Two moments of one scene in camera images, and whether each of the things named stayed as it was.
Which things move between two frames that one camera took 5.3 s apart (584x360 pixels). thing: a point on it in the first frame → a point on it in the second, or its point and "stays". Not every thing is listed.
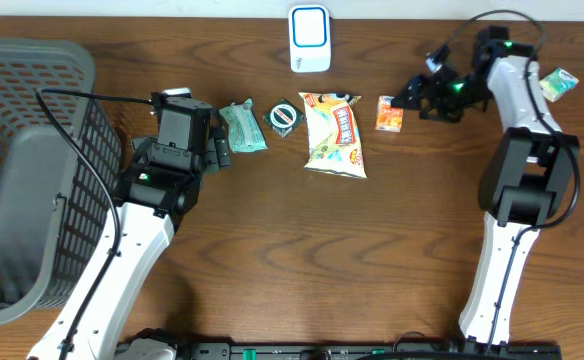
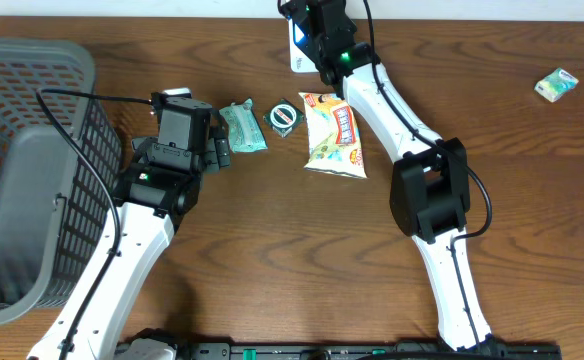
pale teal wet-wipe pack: (245, 132) stays
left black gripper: (220, 154) stays
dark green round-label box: (284, 117) stays
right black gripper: (436, 97) → (303, 42)
